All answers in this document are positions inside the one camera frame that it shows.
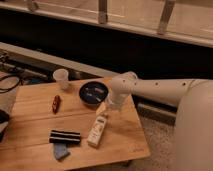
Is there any metal window bracket middle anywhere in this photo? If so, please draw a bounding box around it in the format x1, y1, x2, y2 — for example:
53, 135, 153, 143
98, 0, 107, 24

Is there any metal window bracket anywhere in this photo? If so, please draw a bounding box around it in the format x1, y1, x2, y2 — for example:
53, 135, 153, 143
26, 0, 39, 12
98, 0, 107, 24
157, 0, 176, 35

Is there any dark object at left edge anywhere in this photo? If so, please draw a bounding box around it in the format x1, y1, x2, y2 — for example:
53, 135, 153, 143
0, 109, 10, 142

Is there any black cable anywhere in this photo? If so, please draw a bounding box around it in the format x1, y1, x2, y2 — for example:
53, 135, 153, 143
0, 73, 23, 95

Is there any translucent plastic cup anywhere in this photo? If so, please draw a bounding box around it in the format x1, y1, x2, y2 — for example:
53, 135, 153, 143
53, 69, 69, 90

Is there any small red brown object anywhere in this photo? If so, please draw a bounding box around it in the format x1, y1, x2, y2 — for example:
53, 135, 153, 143
52, 95, 61, 114

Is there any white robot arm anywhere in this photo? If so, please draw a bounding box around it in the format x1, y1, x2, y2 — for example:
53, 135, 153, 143
97, 72, 213, 171

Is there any white lotion bottle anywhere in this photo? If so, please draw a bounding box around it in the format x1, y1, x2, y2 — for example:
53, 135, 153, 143
87, 115, 108, 147

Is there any black white striped block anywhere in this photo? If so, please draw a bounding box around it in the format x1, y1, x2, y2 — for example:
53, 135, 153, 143
49, 130, 81, 144

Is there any dark blue bowl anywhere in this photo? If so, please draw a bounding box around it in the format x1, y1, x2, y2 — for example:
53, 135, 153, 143
79, 81, 109, 106

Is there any wooden board table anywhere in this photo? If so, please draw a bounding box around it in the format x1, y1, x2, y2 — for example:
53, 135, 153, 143
0, 80, 150, 171

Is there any metal window bracket right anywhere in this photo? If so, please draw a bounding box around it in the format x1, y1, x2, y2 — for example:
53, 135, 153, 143
157, 0, 176, 35

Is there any metal window bracket left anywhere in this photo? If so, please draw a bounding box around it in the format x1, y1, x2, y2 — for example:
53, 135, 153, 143
26, 0, 39, 12

